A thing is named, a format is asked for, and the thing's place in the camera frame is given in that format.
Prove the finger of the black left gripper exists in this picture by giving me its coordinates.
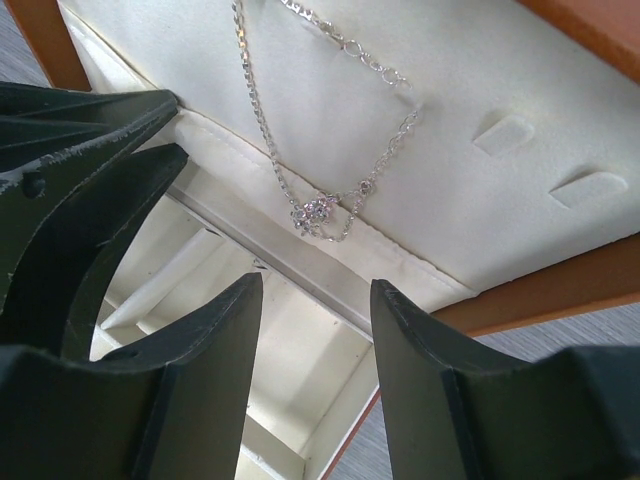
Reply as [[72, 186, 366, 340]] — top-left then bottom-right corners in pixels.
[[1, 144, 188, 358], [1, 82, 177, 173]]

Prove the silver chain necklace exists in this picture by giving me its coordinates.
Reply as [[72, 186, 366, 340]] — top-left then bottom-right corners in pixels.
[[230, 0, 420, 246]]

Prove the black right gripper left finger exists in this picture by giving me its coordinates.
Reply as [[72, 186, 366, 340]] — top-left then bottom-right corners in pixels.
[[1, 273, 263, 479]]

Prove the brown jewelry box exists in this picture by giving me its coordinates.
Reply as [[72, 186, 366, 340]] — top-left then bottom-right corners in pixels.
[[1, 1, 639, 479]]

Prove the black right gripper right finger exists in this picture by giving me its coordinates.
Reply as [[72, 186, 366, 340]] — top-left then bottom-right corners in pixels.
[[370, 280, 639, 479]]

